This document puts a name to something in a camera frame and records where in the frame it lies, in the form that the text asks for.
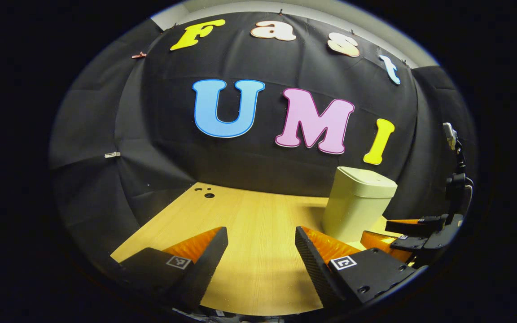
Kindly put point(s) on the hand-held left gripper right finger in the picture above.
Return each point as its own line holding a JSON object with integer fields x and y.
{"x": 314, "y": 273}

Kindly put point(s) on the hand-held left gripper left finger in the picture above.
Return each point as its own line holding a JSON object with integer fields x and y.
{"x": 204, "y": 273}

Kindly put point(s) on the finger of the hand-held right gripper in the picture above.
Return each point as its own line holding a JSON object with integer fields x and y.
{"x": 411, "y": 226}
{"x": 377, "y": 240}

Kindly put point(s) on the pale green desktop garbage bin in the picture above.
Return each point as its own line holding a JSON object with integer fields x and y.
{"x": 357, "y": 206}

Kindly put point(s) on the wooden desktop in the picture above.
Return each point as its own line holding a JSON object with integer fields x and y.
{"x": 249, "y": 224}

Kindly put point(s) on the black backdrop cloth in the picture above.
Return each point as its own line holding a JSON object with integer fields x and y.
{"x": 159, "y": 134}

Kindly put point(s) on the white cloth clip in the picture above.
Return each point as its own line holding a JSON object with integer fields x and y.
{"x": 112, "y": 154}

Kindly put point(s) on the copper cloth clip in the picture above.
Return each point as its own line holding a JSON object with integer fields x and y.
{"x": 139, "y": 55}

